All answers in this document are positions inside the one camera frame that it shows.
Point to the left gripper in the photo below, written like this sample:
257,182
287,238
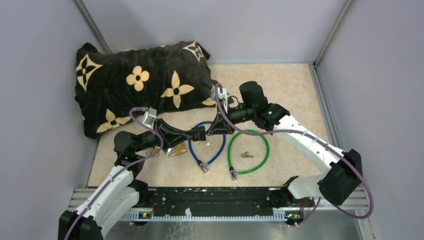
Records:
172,135

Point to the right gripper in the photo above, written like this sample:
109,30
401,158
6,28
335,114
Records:
220,126

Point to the large brass padlock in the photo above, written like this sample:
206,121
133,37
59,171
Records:
176,150

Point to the small brass padlock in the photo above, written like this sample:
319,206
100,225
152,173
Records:
152,152

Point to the green lock keys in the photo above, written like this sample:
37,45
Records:
246,155

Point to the blue cable lock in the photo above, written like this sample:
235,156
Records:
203,155

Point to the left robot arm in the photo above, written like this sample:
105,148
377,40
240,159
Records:
106,185

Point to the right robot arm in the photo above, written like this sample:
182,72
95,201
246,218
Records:
339,169

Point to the black pillow with cream flowers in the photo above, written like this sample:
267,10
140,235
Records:
168,78

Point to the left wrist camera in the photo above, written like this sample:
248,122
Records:
149,117

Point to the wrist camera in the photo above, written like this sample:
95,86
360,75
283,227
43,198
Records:
149,117
221,94

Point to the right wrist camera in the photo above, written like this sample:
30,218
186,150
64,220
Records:
221,94

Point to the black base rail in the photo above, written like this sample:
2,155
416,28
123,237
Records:
218,204

